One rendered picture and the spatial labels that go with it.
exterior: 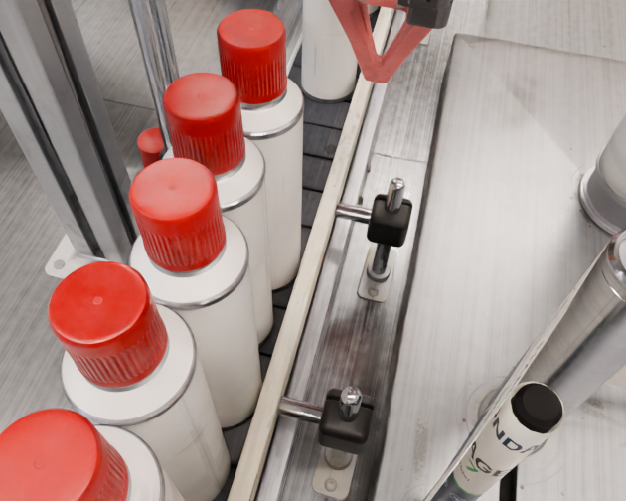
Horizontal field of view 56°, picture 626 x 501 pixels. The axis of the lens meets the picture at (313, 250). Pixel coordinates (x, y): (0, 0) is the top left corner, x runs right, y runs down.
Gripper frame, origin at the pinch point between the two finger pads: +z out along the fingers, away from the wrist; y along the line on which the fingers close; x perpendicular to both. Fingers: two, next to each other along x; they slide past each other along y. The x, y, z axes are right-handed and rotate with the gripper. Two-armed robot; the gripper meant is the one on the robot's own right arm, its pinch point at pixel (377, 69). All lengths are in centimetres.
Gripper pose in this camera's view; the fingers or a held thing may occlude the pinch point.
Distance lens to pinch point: 39.1
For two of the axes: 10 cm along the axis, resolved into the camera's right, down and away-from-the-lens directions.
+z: -0.4, 5.7, 8.2
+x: -9.7, -2.1, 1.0
